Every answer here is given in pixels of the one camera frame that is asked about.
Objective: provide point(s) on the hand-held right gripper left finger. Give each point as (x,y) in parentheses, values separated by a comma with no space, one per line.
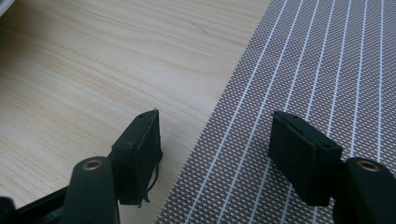
(137,155)

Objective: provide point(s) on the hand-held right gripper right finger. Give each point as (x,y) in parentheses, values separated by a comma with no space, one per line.
(302,155)

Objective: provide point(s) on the grey striped woven placemat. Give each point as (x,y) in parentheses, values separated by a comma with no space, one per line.
(311,62)

